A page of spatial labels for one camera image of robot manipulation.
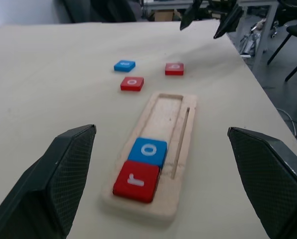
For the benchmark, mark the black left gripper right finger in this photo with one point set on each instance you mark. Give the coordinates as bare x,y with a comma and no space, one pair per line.
270,179

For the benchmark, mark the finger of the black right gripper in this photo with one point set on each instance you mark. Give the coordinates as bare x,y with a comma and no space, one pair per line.
187,17
228,21

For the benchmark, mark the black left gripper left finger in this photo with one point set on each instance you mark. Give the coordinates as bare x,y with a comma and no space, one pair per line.
48,179

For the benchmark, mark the red letter b block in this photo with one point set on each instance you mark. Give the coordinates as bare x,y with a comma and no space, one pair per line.
174,68

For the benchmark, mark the blue letter t block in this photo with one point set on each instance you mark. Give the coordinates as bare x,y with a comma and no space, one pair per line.
124,65

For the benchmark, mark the red letter o block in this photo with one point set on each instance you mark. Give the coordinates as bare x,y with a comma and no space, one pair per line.
132,83

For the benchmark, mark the red letter r block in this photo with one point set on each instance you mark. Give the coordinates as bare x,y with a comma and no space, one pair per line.
136,180

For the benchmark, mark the long wooden letter tray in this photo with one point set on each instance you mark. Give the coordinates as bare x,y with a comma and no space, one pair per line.
163,117

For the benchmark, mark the blue letter o block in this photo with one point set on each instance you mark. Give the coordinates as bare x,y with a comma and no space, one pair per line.
148,150

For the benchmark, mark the brown cardboard box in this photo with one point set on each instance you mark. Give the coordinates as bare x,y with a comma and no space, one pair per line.
164,16

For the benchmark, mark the white metal table leg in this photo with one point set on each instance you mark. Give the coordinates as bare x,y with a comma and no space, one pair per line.
263,32

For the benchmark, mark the black office chair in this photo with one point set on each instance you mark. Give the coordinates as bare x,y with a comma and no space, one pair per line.
101,10

